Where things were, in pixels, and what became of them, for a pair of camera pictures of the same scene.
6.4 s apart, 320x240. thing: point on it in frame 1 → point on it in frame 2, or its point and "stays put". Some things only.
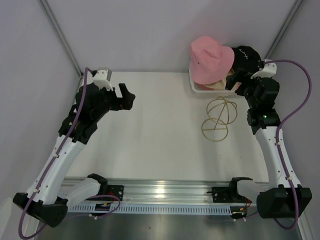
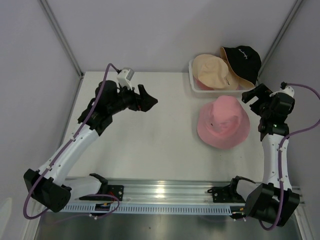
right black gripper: x=242 y=76 → x=261 y=92
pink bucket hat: x=210 y=62 → x=223 y=123
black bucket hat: x=246 y=58 stays put
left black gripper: x=120 y=103 → x=145 y=104
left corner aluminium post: x=62 y=35 stays put
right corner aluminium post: x=283 y=29 stays put
